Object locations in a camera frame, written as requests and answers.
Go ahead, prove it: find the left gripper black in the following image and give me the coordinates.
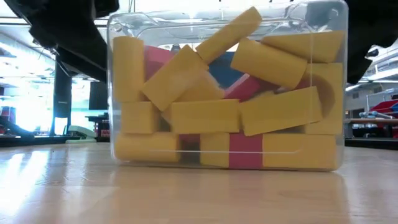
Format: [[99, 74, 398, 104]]
[[4, 0, 121, 83]]

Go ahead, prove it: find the red rectangular block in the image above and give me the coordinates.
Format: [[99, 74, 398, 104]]
[[229, 133, 264, 169], [223, 74, 280, 102], [144, 45, 175, 80]]

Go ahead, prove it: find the clear plastic container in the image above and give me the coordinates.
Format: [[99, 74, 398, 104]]
[[106, 0, 349, 172]]

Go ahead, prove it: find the red storage bin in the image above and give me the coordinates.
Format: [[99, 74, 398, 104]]
[[369, 99, 398, 114]]

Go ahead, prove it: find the white curved object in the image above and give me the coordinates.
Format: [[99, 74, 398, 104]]
[[65, 124, 98, 144]]

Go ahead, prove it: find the blue block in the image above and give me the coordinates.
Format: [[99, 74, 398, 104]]
[[208, 52, 245, 90]]

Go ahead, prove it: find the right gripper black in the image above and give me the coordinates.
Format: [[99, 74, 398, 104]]
[[307, 0, 398, 85]]

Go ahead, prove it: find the white metal rack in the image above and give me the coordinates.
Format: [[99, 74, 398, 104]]
[[366, 88, 398, 110]]

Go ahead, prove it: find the yellow long rectangular block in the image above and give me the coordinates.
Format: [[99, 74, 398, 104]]
[[195, 6, 262, 65]]

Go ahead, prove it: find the yellow wedge block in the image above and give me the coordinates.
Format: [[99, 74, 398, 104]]
[[261, 30, 346, 64]]

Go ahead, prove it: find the wooden workbench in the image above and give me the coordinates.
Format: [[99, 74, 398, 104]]
[[345, 118, 398, 139]]

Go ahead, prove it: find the yellow arch block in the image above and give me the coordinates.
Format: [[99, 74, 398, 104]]
[[300, 63, 345, 135]]

